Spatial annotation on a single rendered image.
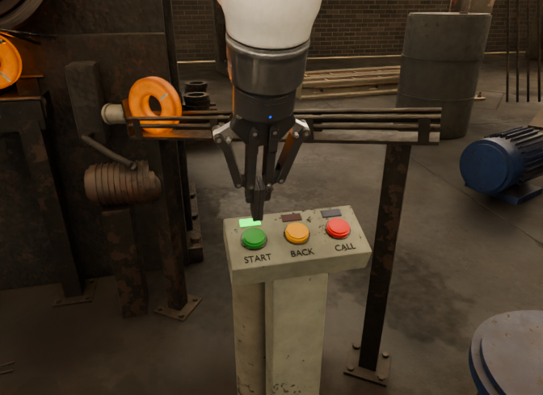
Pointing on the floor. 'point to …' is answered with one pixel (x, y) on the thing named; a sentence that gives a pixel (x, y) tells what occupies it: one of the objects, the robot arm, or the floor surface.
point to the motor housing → (124, 224)
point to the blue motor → (505, 164)
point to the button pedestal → (294, 289)
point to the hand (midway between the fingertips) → (257, 199)
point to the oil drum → (443, 66)
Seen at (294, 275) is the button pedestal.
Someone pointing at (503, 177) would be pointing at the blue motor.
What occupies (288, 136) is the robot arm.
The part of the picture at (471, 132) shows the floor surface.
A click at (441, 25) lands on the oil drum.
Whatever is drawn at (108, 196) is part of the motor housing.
